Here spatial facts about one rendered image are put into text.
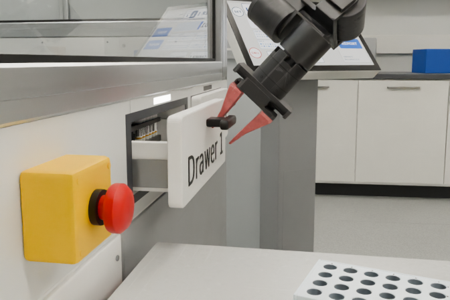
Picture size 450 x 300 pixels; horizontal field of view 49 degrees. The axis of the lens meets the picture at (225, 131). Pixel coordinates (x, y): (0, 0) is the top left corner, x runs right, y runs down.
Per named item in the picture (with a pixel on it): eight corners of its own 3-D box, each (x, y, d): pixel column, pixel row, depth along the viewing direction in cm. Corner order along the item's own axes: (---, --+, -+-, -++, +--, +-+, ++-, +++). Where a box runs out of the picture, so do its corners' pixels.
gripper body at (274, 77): (236, 71, 76) (269, 34, 75) (284, 116, 76) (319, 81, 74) (229, 72, 70) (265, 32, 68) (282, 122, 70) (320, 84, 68)
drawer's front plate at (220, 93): (228, 134, 119) (228, 88, 117) (201, 157, 90) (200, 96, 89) (220, 134, 119) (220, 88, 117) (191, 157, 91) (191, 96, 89)
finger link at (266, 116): (209, 118, 78) (250, 73, 76) (243, 149, 78) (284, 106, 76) (201, 123, 71) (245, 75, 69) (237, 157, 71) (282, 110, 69)
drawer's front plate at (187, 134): (225, 161, 87) (225, 98, 85) (182, 209, 59) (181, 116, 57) (215, 161, 87) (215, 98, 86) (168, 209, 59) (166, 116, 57)
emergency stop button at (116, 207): (138, 224, 42) (137, 178, 41) (120, 242, 38) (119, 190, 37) (105, 222, 42) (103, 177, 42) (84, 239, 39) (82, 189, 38)
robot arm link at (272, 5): (364, -8, 66) (361, 27, 74) (306, -56, 71) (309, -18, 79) (296, 48, 66) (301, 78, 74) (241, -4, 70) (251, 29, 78)
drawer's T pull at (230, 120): (236, 123, 75) (236, 114, 75) (228, 130, 67) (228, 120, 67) (213, 123, 75) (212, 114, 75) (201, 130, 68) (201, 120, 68)
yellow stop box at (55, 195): (121, 235, 44) (118, 155, 43) (84, 268, 37) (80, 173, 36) (67, 231, 45) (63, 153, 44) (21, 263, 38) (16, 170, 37)
